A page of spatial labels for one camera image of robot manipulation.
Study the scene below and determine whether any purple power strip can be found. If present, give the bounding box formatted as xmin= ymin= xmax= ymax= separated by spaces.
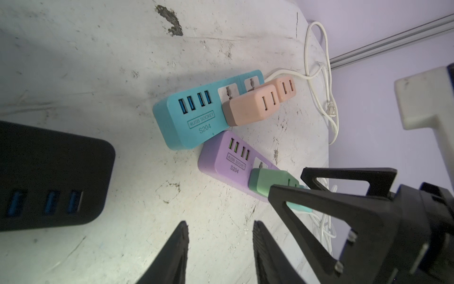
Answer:
xmin=197 ymin=130 xmax=278 ymax=202

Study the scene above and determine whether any pink plug adapter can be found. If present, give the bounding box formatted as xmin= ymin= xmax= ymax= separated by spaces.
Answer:
xmin=263 ymin=75 xmax=297 ymax=103
xmin=222 ymin=85 xmax=280 ymax=127

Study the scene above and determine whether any teal power strip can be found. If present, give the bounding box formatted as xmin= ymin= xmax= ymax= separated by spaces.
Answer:
xmin=153 ymin=70 xmax=264 ymax=150

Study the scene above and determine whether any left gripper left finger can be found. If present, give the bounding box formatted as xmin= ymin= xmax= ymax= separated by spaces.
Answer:
xmin=137 ymin=221 xmax=189 ymax=284

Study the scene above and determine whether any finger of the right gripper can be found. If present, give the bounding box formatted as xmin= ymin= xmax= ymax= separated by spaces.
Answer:
xmin=301 ymin=168 xmax=397 ymax=195
xmin=268 ymin=185 xmax=400 ymax=284

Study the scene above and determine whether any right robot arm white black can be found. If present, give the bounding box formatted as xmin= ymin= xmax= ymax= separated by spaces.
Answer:
xmin=253 ymin=63 xmax=454 ymax=284

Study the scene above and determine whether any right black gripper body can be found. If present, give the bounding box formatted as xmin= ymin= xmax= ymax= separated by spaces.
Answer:
xmin=340 ymin=182 xmax=454 ymax=284

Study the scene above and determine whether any pink plug adapter near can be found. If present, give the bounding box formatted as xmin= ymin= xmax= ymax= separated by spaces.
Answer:
xmin=222 ymin=85 xmax=280 ymax=127

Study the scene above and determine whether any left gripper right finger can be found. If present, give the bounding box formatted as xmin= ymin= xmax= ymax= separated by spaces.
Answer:
xmin=253 ymin=221 xmax=305 ymax=284

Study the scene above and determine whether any black power strip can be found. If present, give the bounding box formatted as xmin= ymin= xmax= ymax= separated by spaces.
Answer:
xmin=1 ymin=121 xmax=116 ymax=232

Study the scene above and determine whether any teal plug adapter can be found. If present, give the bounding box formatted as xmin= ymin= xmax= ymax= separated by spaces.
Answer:
xmin=286 ymin=185 xmax=313 ymax=213

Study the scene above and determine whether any green plug adapter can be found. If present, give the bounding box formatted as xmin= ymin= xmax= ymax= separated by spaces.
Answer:
xmin=248 ymin=168 xmax=300 ymax=198

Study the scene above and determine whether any white power cable right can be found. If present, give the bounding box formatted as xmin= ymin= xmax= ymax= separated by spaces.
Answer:
xmin=264 ymin=21 xmax=340 ymax=256

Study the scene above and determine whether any pink plug adapter far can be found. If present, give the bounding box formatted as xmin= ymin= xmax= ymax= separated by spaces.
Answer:
xmin=263 ymin=75 xmax=297 ymax=103

